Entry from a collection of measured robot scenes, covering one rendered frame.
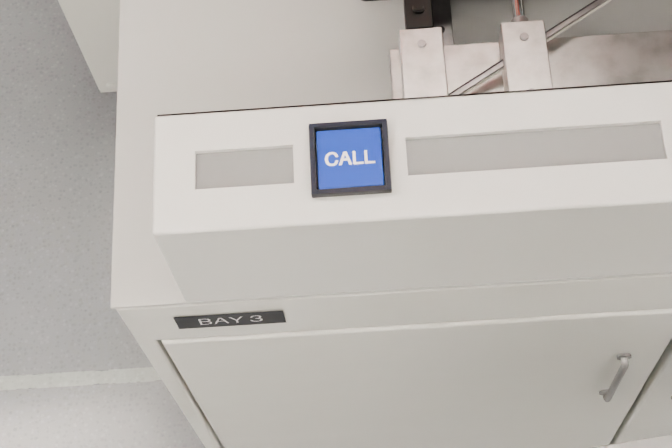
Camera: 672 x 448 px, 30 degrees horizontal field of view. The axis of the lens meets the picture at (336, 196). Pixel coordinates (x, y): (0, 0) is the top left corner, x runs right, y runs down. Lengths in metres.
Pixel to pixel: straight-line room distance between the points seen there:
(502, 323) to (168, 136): 0.35
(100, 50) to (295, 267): 0.98
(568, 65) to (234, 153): 0.29
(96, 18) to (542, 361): 0.87
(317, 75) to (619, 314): 0.33
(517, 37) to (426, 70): 0.08
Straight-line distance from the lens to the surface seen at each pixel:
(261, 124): 0.90
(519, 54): 0.99
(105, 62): 1.90
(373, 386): 1.24
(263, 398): 1.27
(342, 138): 0.89
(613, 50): 1.03
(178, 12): 1.13
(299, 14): 1.11
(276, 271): 0.95
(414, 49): 0.99
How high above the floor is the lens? 1.75
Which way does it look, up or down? 65 degrees down
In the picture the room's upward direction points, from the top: 8 degrees counter-clockwise
